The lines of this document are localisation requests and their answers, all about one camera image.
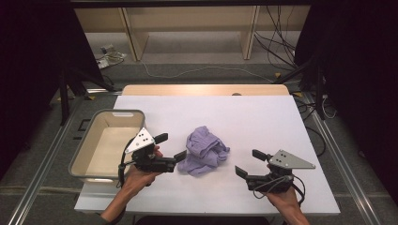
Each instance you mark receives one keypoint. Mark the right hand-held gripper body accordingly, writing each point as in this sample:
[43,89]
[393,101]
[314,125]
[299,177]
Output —
[286,160]

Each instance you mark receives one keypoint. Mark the light wooden shelf unit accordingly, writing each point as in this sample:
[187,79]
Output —
[187,18]

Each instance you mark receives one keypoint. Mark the black metal stand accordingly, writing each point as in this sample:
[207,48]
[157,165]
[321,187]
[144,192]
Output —
[319,93]
[64,100]

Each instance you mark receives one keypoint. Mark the aluminium floor rail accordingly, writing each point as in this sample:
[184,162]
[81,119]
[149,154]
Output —
[40,175]
[344,165]

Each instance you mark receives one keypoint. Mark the person's right hand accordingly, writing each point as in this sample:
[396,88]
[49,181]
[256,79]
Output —
[283,197]

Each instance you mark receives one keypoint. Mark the person's left hand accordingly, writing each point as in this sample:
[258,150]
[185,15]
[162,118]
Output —
[137,181]

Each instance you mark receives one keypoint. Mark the beige plastic bin grey rim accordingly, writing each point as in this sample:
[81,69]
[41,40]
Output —
[103,140]

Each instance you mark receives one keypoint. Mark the power strip with plugs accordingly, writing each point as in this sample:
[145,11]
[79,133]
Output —
[106,50]

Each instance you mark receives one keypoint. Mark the purple cloth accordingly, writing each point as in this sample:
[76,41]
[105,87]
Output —
[203,150]

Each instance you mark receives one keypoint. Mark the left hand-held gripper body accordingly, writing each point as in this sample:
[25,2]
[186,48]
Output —
[142,140]

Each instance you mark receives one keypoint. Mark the dark curtain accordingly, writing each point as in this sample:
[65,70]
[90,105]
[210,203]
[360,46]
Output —
[359,78]
[34,62]

